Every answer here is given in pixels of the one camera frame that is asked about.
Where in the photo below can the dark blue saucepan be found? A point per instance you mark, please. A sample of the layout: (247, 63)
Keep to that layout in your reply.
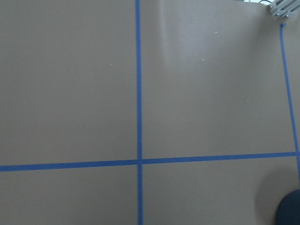
(288, 211)

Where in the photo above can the aluminium frame post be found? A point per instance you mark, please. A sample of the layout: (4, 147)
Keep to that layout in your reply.
(284, 8)

